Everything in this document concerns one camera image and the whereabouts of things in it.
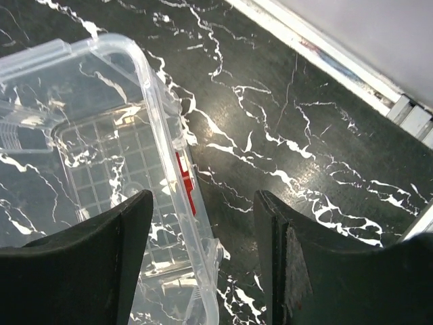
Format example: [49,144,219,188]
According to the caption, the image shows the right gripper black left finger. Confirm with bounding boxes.
[1,190,153,324]

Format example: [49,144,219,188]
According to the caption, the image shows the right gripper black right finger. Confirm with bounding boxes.
[253,190,432,324]

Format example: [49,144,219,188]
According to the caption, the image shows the clear first aid box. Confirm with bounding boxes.
[1,34,221,324]

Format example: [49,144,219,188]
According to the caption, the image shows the aluminium frame rail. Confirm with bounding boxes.
[229,1,432,148]

